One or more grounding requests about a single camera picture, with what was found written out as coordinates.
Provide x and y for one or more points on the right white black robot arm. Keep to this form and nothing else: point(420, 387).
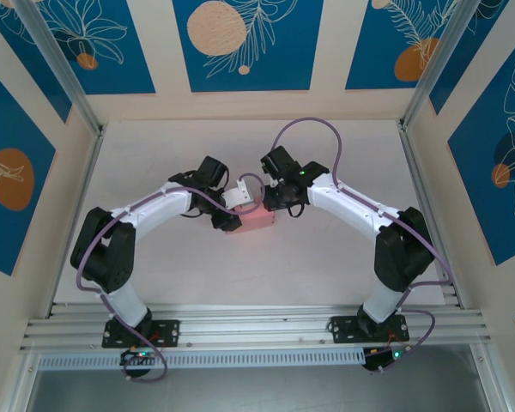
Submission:
point(343, 210)

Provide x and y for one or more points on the aluminium mounting rail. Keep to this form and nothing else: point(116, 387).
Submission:
point(249, 322)

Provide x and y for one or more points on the pink cloth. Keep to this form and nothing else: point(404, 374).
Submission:
point(257, 221)

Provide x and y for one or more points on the grey metal sheet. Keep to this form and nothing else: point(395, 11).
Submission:
point(257, 392)

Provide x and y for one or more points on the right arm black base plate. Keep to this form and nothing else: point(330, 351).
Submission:
point(343, 328)

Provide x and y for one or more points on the aluminium corner post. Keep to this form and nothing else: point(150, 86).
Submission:
point(433, 64)
point(64, 73)

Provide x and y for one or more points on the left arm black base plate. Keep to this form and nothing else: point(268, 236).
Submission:
point(169, 332)

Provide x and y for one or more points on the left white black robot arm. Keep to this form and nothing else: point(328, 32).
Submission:
point(129, 300)

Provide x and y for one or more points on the aluminium table side rail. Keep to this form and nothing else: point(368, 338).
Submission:
point(420, 180)
point(75, 180)

